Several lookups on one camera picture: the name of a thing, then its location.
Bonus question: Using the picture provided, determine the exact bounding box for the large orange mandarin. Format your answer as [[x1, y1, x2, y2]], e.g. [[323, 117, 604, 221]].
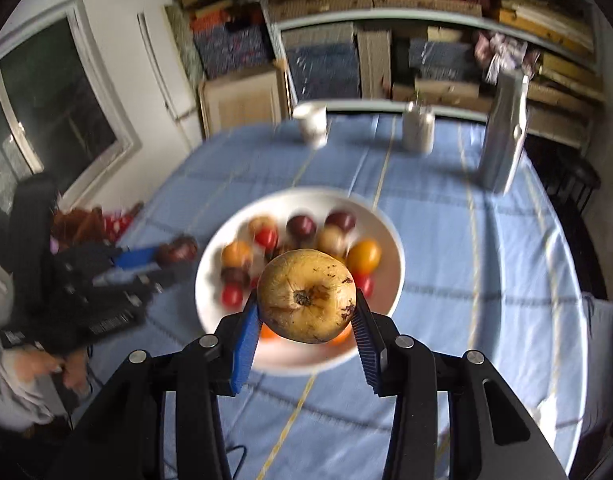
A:
[[328, 323, 353, 346]]

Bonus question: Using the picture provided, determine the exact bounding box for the red cherry tomato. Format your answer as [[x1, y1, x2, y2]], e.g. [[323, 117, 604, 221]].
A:
[[221, 283, 244, 310]]

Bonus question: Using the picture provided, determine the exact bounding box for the dark passion fruit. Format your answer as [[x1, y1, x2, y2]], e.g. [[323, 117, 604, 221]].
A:
[[154, 235, 198, 268]]

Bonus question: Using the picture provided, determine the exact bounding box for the yellow russet apple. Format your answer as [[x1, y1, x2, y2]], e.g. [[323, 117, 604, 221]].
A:
[[256, 248, 356, 344]]

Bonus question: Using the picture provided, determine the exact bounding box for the left hand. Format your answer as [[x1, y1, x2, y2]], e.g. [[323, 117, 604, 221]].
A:
[[12, 348, 88, 394]]

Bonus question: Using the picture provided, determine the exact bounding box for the white round plate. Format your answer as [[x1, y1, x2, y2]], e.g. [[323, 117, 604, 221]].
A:
[[195, 188, 405, 376]]

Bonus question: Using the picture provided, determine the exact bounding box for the small yellow-orange fruit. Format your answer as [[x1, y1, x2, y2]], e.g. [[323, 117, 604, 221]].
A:
[[345, 238, 382, 275]]

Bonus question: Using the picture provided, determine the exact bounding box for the orange loquat fruit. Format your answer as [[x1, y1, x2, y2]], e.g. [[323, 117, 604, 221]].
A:
[[221, 240, 253, 269]]

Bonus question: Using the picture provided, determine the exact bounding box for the dark purple plum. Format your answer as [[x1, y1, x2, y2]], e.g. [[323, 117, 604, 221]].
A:
[[325, 209, 356, 233], [286, 214, 317, 243]]

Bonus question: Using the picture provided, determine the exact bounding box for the blue checked tablecloth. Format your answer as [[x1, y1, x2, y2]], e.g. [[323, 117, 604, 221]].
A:
[[71, 112, 587, 480]]

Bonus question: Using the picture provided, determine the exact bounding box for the beige cabinet door panel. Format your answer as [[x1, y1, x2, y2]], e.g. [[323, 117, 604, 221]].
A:
[[198, 62, 291, 139]]

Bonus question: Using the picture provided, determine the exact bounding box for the silver drink can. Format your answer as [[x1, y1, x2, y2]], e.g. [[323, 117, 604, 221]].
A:
[[402, 102, 435, 155]]

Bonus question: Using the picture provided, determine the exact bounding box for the white paper cup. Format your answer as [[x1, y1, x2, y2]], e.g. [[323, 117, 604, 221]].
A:
[[292, 103, 329, 150]]

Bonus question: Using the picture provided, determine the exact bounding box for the wooden storage shelf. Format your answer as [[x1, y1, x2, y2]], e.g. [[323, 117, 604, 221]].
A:
[[165, 0, 606, 150]]

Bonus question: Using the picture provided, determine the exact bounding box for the pink crumpled cloth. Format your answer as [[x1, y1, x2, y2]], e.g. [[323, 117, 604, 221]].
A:
[[474, 32, 541, 84]]

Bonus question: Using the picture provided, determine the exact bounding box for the window frame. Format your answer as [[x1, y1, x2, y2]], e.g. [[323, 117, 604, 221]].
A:
[[0, 0, 140, 214]]

